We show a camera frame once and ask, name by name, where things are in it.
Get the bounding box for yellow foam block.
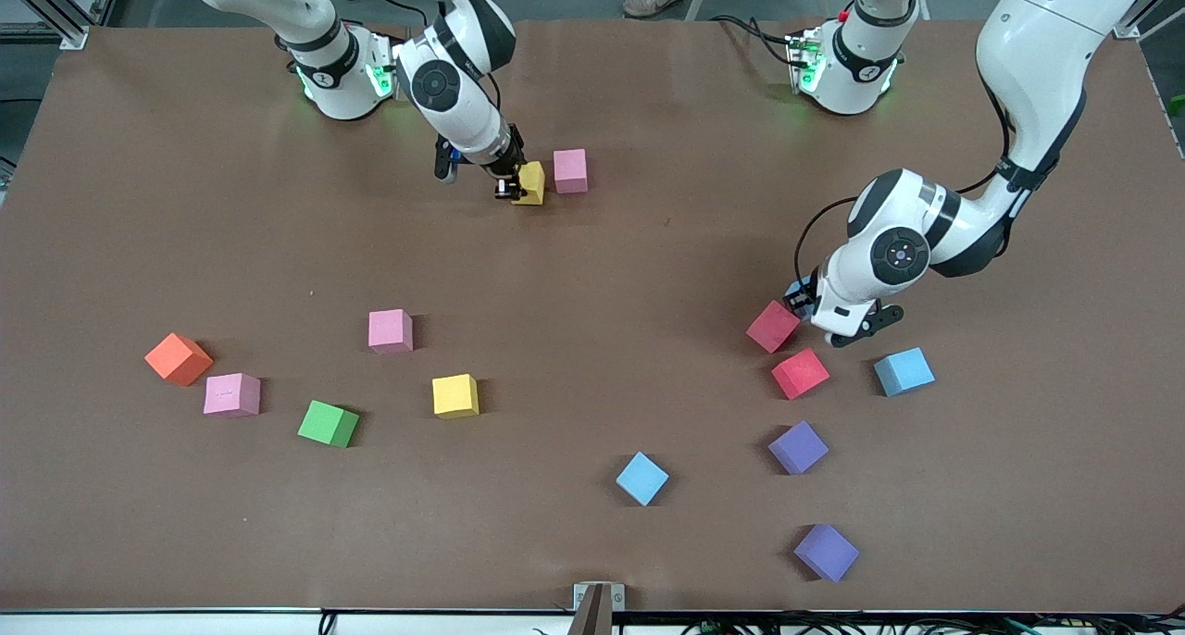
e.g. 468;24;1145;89
431;374;480;420
512;160;547;206

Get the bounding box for red foam block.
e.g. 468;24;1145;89
746;300;802;355
771;347;831;401

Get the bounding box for pink foam block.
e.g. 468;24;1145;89
554;149;590;194
203;372;262;419
368;308;415;355

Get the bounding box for purple foam block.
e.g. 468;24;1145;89
767;420;830;476
793;523;861;583

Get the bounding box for green foam block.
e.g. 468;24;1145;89
297;400;360;449

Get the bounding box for orange foam block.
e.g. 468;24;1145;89
144;332;214;387

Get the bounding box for brown table cover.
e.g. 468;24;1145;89
0;17;1185;615

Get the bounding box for black arm base cable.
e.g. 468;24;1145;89
709;13;799;65

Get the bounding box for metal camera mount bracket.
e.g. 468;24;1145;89
567;582;626;635

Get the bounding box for aluminium frame post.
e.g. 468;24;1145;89
0;0;128;51
1109;0;1185;42

